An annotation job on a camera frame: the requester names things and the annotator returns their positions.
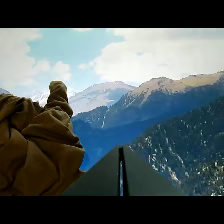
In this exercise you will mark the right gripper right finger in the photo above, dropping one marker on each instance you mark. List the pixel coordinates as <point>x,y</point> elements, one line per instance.
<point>143,180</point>

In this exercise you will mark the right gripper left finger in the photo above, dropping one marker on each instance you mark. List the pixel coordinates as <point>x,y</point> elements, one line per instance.
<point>100,180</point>

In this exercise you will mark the brown garment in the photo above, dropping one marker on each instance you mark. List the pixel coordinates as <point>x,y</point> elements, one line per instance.
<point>36,146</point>

